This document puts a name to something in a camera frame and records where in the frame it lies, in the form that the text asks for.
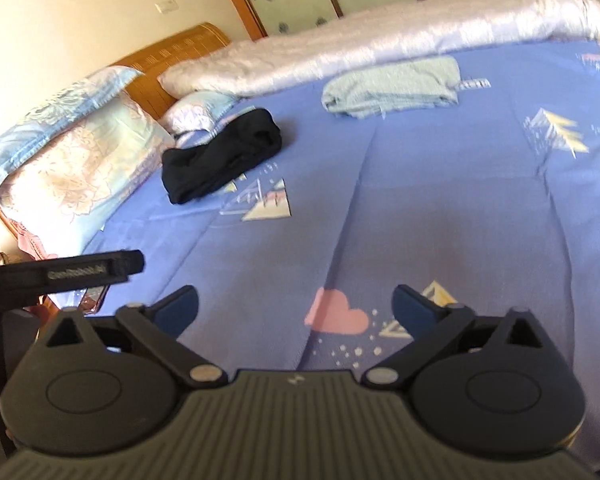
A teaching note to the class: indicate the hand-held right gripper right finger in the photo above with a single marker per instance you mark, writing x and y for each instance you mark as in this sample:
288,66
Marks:
415,310

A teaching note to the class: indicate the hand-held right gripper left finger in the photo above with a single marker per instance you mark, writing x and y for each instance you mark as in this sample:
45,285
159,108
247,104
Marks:
180,310

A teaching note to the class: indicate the black pants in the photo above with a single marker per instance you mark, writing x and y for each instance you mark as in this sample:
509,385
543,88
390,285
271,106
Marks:
220,160

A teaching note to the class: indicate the large floral pillow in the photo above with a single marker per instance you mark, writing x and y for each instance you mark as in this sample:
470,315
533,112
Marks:
80,175

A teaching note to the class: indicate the blue printed bed sheet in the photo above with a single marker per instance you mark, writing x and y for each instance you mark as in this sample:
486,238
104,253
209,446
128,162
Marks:
430,200

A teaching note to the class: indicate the blue floral pillow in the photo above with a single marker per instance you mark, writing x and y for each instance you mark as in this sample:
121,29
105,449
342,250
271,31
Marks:
45,120

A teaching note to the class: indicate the small floral pillow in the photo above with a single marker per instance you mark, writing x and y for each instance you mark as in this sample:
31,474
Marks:
200,110

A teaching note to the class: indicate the folded light grey garment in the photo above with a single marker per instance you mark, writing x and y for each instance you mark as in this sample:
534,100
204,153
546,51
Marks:
390,85

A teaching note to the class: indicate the wooden bed headboard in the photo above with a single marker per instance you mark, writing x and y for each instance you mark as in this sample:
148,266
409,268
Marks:
180,60

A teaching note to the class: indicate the white wall switch plate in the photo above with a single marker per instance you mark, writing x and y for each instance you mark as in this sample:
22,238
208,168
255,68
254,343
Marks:
167,6

